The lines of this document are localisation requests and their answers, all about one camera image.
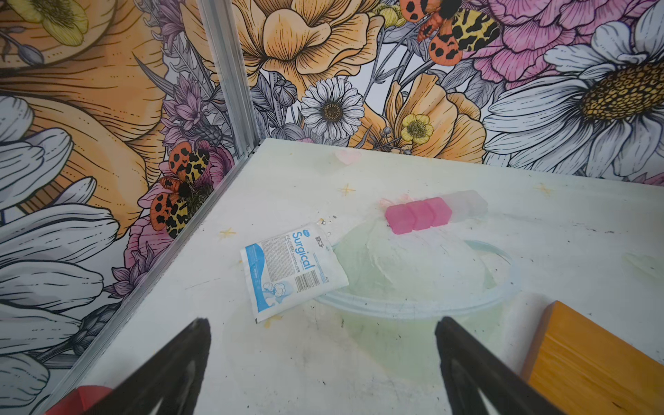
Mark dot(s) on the gold wire wooden glass rack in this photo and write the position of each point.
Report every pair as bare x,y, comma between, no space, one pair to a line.
583,369

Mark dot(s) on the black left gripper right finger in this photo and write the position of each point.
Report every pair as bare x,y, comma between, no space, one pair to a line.
472,375

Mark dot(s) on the clear plastic lid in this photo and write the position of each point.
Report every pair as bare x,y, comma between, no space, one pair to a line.
419,275

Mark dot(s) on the red white small box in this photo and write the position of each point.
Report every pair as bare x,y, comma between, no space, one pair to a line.
79,400

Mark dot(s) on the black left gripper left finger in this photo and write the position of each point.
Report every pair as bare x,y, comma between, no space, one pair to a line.
168,383

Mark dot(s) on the white blue sachet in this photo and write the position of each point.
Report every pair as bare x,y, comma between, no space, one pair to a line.
287,270

